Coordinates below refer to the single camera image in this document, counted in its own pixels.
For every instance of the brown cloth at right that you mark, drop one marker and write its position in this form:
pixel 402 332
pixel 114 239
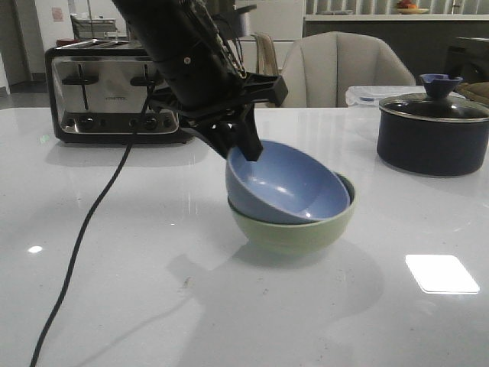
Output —
pixel 478 92

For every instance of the metal cart in background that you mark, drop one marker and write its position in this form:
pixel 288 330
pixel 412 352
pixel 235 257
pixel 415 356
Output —
pixel 92 28

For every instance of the cream office chair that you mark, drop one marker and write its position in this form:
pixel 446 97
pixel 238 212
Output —
pixel 266 58

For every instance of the right beige upholstered chair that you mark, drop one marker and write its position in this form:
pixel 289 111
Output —
pixel 319 69

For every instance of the white cabinet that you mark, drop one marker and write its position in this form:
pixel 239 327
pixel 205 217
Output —
pixel 282 20

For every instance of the fruit plate on counter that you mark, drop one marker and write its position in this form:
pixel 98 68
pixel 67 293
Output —
pixel 406 7

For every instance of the blue bowl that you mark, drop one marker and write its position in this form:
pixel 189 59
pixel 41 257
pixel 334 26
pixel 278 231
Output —
pixel 284 186

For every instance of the clear plastic container blue clips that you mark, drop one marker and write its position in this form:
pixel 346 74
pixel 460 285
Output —
pixel 369 96

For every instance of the glass lid with blue knob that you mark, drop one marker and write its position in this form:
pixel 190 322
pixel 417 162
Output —
pixel 436 103

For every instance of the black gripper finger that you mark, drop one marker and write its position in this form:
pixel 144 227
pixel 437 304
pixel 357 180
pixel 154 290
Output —
pixel 244 134
pixel 219 136

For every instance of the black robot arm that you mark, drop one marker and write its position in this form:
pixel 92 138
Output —
pixel 180 36

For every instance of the dark blue cooking pot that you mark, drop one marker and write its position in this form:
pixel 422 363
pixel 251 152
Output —
pixel 432 148

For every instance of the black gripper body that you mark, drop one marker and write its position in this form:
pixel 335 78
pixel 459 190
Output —
pixel 209 100

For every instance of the green bowl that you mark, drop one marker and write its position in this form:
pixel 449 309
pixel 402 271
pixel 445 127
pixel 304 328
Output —
pixel 297 239

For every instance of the black and chrome toaster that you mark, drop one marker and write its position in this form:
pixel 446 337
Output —
pixel 98 91

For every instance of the grey counter unit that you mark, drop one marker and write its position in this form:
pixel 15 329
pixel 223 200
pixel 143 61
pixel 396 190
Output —
pixel 457 45

